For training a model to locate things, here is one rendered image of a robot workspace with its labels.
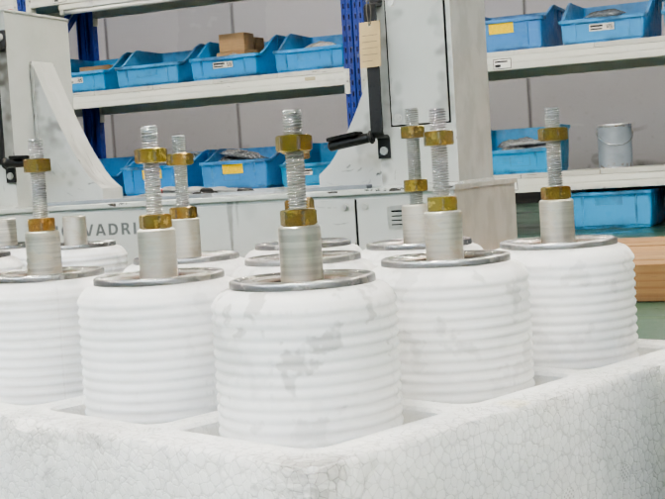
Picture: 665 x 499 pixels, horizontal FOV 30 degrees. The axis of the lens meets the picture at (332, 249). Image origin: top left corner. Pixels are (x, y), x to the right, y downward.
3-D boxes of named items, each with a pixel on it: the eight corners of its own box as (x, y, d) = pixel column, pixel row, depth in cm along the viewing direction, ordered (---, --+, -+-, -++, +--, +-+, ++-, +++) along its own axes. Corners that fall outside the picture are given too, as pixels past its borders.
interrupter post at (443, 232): (451, 264, 74) (448, 209, 74) (474, 265, 72) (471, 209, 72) (417, 267, 73) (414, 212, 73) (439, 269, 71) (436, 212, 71)
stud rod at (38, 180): (36, 255, 81) (27, 139, 80) (51, 254, 81) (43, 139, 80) (36, 256, 80) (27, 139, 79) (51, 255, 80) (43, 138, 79)
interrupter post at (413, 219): (431, 250, 88) (428, 204, 87) (398, 251, 88) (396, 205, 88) (439, 248, 90) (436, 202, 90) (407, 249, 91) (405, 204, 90)
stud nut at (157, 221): (157, 227, 73) (156, 213, 73) (178, 227, 72) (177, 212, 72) (133, 230, 72) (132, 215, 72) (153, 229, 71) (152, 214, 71)
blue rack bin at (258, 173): (243, 188, 652) (240, 149, 651) (310, 184, 638) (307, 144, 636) (198, 192, 606) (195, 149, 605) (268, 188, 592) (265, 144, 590)
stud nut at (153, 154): (152, 162, 73) (151, 149, 73) (173, 161, 72) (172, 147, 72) (129, 163, 71) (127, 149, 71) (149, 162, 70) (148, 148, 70)
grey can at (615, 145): (602, 168, 554) (599, 126, 553) (637, 166, 548) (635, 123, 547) (595, 169, 540) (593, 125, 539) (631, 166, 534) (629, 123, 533)
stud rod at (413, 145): (427, 213, 89) (421, 107, 89) (420, 213, 88) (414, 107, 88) (414, 213, 90) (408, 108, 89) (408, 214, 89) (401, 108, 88)
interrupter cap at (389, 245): (459, 251, 84) (458, 242, 84) (353, 255, 87) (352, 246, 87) (481, 244, 91) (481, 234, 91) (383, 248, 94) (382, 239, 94)
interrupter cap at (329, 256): (302, 271, 75) (301, 260, 75) (221, 270, 81) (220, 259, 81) (385, 260, 81) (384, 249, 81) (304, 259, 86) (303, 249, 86)
